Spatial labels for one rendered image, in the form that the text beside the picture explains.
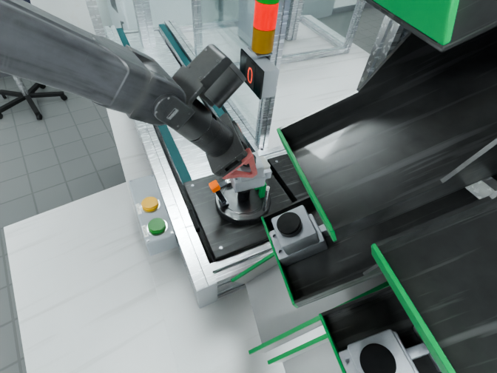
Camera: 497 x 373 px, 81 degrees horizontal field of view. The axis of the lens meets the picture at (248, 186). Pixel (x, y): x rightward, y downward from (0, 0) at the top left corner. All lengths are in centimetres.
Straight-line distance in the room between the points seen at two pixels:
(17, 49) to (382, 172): 32
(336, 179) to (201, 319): 53
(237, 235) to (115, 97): 45
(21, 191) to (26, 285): 157
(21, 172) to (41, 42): 226
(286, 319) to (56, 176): 207
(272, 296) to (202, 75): 39
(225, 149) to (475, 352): 38
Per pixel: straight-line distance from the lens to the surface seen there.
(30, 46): 31
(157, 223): 72
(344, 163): 30
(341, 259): 41
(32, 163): 259
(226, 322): 73
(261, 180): 58
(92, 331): 78
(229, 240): 68
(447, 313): 26
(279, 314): 56
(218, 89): 42
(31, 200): 233
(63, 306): 82
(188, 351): 72
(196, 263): 68
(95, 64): 33
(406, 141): 31
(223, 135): 47
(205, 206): 74
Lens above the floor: 156
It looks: 49 degrees down
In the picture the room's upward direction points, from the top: 6 degrees clockwise
